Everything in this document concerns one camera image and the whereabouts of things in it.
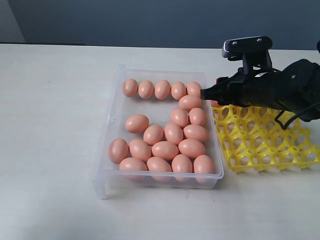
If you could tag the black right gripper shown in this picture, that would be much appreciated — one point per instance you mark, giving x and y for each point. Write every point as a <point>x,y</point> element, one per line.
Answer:
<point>296,88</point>

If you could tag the yellow plastic egg tray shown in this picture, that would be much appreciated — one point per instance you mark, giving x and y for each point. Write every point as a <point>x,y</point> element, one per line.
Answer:
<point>252,140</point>

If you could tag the brown egg fifth row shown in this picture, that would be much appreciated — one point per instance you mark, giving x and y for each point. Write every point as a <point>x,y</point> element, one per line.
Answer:
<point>140,149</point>
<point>118,150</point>
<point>192,148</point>
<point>165,150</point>

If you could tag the brown egg fourth row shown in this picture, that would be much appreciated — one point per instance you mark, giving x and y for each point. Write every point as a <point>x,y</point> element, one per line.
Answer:
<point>173,133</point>
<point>137,123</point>
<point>196,132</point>
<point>153,134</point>

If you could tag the brown egg top row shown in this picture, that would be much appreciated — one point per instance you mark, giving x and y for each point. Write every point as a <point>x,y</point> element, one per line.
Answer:
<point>162,89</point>
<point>178,90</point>
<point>193,88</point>
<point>130,87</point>
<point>146,89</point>

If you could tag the brown egg third row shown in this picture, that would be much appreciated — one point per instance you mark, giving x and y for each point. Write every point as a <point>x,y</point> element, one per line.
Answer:
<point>179,117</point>
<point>197,116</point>

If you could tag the brown egg second row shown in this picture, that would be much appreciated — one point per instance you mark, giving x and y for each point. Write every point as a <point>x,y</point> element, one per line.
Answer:
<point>189,102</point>

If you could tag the brown egg front row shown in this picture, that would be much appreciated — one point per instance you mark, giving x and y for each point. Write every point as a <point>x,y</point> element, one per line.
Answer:
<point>182,164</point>
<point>203,164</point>
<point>158,164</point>
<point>133,164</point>

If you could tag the clear plastic egg box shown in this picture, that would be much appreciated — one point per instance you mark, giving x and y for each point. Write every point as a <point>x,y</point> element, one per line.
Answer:
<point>107,174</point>

